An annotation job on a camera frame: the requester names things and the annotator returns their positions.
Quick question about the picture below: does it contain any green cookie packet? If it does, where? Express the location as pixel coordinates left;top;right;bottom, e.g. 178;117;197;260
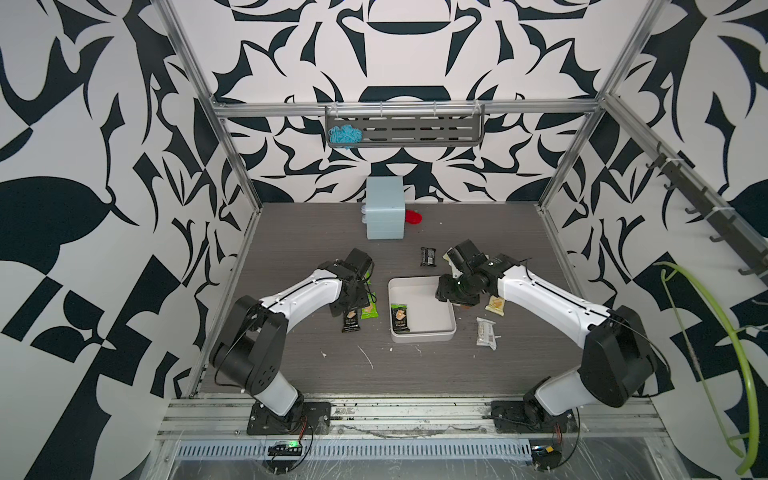
485;296;506;317
360;293;379;320

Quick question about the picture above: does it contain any white storage box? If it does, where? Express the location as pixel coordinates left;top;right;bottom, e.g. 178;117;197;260
388;276;457;344

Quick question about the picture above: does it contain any clear snack packet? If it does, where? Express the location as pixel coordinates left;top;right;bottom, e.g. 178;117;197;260
476;317;497;351

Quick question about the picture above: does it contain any black barcode snack packet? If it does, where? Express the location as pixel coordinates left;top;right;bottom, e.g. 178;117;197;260
420;247;436;267

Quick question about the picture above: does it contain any black cookie packet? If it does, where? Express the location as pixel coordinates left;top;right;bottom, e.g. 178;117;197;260
390;304;410;334
342;310;360;333

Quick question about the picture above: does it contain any cream cookie packet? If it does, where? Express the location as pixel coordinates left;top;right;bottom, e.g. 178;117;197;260
442;252;455;267

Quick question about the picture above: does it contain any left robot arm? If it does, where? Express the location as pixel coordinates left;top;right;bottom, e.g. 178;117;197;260
209;248;374;422

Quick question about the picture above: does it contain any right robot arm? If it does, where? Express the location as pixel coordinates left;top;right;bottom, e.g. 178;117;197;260
435;240;668;423

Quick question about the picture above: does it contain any light blue drawer box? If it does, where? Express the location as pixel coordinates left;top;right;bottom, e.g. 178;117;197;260
362;176;405;240

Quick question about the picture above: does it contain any red small object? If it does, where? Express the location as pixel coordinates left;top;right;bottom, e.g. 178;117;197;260
405;210;423;225

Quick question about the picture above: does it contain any blue crumpled cloth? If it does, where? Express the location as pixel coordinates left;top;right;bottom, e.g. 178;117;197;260
328;124;364;149

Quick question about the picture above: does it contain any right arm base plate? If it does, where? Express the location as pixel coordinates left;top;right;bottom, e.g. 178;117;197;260
488;400;578;434

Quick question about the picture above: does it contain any grey wall shelf rack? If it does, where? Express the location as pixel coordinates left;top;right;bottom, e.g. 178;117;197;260
324;102;485;148

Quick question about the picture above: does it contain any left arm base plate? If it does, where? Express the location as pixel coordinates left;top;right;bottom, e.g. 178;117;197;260
246;401;331;436

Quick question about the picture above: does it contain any black hook rail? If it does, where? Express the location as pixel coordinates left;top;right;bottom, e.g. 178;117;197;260
646;141;767;284

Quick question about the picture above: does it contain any green hose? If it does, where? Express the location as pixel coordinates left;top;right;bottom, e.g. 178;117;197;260
652;261;762;477

